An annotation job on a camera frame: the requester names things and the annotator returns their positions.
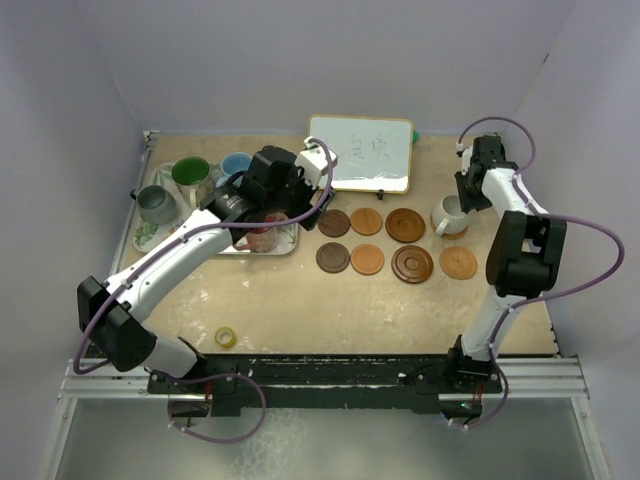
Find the white mug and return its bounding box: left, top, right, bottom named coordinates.
left=430, top=195, right=469, bottom=222

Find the woven rattan coaster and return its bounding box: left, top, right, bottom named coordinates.
left=430, top=216, right=469, bottom=240
left=439, top=246, right=478, bottom=280

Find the dark walnut coaster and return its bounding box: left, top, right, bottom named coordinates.
left=315, top=242, right=350, bottom=273
left=318, top=209, right=351, bottom=238

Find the light wood coaster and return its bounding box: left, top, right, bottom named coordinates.
left=350, top=207, right=383, bottom=236
left=351, top=244, right=385, bottom=275

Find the ringed brown wood coaster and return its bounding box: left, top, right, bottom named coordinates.
left=391, top=245, right=434, bottom=284

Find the floral serving tray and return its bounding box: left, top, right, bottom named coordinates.
left=133, top=162, right=299, bottom=256

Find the grey stoneware cup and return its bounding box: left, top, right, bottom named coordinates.
left=130, top=185, right=178, bottom=225

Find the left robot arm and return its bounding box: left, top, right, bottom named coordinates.
left=73, top=137, right=338, bottom=392

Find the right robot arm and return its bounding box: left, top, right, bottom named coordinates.
left=444, top=135, right=567, bottom=391

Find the red floral mug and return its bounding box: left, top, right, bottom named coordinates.
left=233, top=227, right=278, bottom=253

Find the light blue mug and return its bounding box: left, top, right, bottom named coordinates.
left=216, top=152, right=252, bottom=187

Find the yellow-framed whiteboard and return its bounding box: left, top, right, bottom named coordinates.
left=309, top=114, right=414, bottom=194

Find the green interior mug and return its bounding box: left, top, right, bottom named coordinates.
left=171, top=156, right=214, bottom=209

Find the yellow tape roll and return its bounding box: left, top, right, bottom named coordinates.
left=214, top=327, right=237, bottom=349

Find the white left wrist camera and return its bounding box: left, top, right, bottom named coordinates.
left=294, top=137, right=338, bottom=189

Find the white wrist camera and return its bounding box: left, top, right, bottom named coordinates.
left=456, top=142, right=473, bottom=175
left=294, top=137, right=338, bottom=189

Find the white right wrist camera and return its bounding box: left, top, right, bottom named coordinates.
left=456, top=142, right=473, bottom=175

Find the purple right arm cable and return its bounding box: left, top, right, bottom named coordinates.
left=457, top=115, right=626, bottom=436

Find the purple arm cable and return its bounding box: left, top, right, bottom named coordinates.
left=72, top=137, right=336, bottom=444
left=457, top=115, right=626, bottom=436

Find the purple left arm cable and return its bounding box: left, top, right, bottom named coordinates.
left=72, top=137, right=336, bottom=444

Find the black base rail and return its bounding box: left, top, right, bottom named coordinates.
left=147, top=353, right=503, bottom=416

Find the aluminium frame rail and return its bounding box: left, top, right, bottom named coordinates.
left=58, top=358, right=589, bottom=400

